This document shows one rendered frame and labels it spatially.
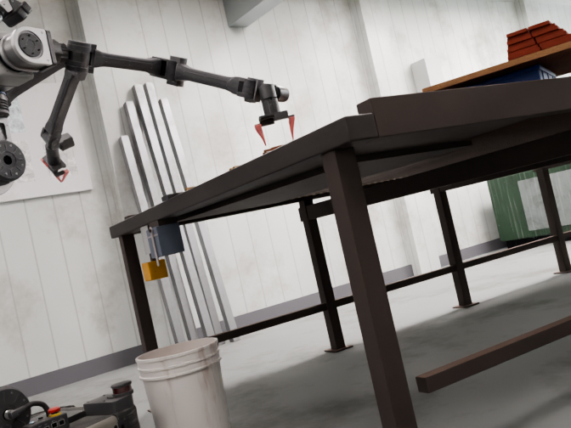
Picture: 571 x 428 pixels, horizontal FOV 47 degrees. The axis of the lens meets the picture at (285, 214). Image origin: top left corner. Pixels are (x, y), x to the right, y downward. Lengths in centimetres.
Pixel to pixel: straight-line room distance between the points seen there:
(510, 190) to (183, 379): 574
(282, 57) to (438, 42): 231
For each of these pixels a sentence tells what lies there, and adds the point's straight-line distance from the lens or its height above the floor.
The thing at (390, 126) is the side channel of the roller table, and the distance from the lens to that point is 157.
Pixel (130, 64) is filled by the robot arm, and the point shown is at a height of 142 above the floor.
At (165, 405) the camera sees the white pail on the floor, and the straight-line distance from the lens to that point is 239.
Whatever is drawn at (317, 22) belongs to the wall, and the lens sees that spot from 684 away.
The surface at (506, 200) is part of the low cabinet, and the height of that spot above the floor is 53.
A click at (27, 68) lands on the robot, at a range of 236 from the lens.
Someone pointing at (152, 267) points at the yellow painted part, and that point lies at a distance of 288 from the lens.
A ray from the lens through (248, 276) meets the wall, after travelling 567.
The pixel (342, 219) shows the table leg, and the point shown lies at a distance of 158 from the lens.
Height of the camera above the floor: 68
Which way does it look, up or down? 2 degrees up
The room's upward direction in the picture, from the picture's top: 13 degrees counter-clockwise
